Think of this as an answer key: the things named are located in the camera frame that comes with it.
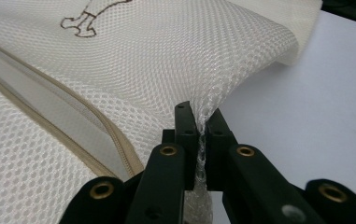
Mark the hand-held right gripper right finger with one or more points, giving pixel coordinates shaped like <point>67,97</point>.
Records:
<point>217,137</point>

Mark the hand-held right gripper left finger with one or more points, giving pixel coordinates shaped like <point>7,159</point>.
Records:
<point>186,137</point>

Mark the cream mesh laundry bag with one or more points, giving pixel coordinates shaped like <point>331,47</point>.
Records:
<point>135,62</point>

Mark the white board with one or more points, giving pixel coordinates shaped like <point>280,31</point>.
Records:
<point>306,109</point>

